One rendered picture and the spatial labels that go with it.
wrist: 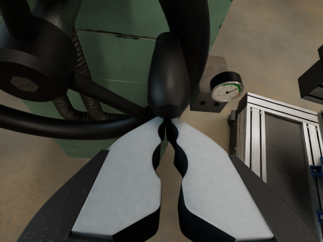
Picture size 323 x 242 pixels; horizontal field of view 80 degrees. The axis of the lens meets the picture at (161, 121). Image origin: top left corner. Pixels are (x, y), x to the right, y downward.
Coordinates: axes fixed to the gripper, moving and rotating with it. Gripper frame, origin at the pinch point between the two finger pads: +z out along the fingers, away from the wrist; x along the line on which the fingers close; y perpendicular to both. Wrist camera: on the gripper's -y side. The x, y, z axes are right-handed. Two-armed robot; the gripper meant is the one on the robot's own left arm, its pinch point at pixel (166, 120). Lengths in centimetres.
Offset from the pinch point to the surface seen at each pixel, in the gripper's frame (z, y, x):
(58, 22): 8.7, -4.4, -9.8
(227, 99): 25.8, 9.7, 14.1
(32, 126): 10.4, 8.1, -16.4
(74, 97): 35.0, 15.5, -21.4
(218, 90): 24.4, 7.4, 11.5
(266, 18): 190, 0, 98
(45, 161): 57, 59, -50
